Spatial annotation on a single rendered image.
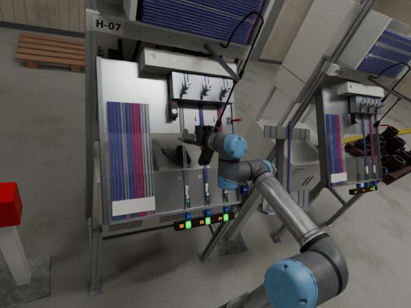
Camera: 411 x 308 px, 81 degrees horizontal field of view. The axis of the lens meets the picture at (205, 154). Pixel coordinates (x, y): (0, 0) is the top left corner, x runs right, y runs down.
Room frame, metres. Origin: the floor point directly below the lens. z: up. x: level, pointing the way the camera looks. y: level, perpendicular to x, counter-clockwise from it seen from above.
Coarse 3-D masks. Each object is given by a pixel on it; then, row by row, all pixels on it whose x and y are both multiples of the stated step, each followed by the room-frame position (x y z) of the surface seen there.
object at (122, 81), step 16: (112, 64) 0.97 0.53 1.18; (128, 64) 1.02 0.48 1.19; (112, 80) 0.92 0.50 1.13; (128, 80) 0.97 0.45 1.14; (144, 80) 1.02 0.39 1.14; (160, 80) 1.07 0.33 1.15; (112, 96) 0.88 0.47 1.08; (128, 96) 0.93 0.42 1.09; (144, 96) 0.97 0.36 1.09; (160, 96) 1.02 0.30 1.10; (160, 112) 0.97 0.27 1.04; (192, 112) 1.08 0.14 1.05; (208, 112) 1.14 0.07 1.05; (224, 112) 1.20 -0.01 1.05; (160, 128) 0.93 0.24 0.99; (176, 128) 0.97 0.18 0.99; (192, 128) 1.03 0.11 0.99; (224, 128) 1.15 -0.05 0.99
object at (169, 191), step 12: (216, 168) 0.98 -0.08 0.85; (108, 180) 0.65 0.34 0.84; (156, 180) 0.76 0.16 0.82; (168, 180) 0.79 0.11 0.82; (180, 180) 0.83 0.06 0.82; (192, 180) 0.86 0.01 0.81; (216, 180) 0.94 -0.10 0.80; (108, 192) 0.62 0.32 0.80; (156, 192) 0.73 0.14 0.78; (168, 192) 0.76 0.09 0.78; (180, 192) 0.79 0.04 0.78; (192, 192) 0.82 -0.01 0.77; (204, 192) 0.86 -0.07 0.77; (216, 192) 0.90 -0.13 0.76; (228, 192) 0.94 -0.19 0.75; (108, 204) 0.59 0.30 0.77; (156, 204) 0.69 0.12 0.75; (168, 204) 0.72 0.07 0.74; (180, 204) 0.76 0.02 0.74; (192, 204) 0.79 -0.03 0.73; (204, 204) 0.82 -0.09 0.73
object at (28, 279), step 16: (0, 192) 0.45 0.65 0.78; (16, 192) 0.49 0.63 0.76; (0, 208) 0.42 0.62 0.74; (16, 208) 0.45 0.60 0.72; (0, 224) 0.41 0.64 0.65; (16, 224) 0.43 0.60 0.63; (0, 240) 0.41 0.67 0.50; (16, 240) 0.44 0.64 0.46; (16, 256) 0.42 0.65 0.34; (48, 256) 0.60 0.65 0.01; (0, 272) 0.43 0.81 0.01; (16, 272) 0.41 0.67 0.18; (32, 272) 0.49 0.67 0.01; (48, 272) 0.52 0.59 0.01; (0, 288) 0.36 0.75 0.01; (16, 288) 0.39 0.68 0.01; (32, 288) 0.42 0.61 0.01; (48, 288) 0.44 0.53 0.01; (0, 304) 0.30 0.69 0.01; (16, 304) 0.33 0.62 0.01
